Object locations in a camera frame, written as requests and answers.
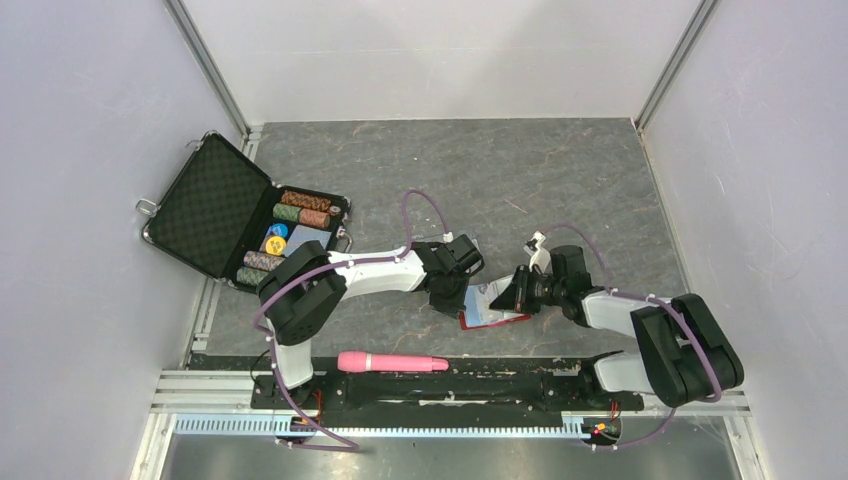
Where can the green and brown chip stack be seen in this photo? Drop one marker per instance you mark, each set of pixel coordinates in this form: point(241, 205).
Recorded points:
point(300, 215)

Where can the blue playing card deck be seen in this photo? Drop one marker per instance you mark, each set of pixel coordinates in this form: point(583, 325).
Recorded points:
point(302, 234)

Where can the yellow poker chip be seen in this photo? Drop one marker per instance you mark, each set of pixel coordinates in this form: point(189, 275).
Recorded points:
point(274, 245)

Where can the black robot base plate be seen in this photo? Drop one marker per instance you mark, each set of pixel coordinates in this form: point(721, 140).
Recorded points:
point(474, 391)

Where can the clear plastic card box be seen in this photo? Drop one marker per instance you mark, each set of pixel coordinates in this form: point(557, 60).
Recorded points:
point(440, 240)

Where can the aluminium frame post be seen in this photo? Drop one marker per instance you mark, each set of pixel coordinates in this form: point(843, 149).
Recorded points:
point(675, 62)
point(204, 58)

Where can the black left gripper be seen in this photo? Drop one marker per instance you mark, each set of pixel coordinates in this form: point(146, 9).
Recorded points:
point(453, 306)

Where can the toothed aluminium rail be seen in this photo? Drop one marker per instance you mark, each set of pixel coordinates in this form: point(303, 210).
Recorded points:
point(288, 426)

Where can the left aluminium frame post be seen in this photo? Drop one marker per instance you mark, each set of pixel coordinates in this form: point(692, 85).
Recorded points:
point(204, 58)

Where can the blue poker chip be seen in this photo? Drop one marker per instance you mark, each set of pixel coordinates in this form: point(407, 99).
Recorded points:
point(278, 229)

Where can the right aluminium frame post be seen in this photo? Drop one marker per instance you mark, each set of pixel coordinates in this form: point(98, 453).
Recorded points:
point(675, 62)

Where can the black poker chip case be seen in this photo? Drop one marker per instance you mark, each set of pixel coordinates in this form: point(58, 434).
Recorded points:
point(219, 207)

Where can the brown poker chip stack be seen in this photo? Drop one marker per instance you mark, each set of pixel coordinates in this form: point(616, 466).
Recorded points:
point(306, 201)

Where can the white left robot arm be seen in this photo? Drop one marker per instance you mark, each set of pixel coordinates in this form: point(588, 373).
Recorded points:
point(299, 296)

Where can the pink cylindrical wand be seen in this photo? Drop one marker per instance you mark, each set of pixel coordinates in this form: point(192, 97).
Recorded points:
point(361, 362)

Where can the silver VIP card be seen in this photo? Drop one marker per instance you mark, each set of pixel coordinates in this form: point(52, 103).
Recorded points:
point(483, 295)

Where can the purple poker chip stack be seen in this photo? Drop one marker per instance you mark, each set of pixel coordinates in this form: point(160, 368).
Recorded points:
point(261, 261)

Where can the green poker chip stack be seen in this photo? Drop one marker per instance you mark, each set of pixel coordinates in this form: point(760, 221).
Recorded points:
point(250, 276)

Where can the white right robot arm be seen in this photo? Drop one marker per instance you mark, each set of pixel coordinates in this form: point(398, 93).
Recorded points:
point(683, 354)

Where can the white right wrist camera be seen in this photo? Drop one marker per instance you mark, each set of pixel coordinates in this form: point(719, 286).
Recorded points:
point(539, 256)

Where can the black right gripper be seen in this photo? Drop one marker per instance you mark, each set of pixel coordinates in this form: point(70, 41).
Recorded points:
point(515, 297)

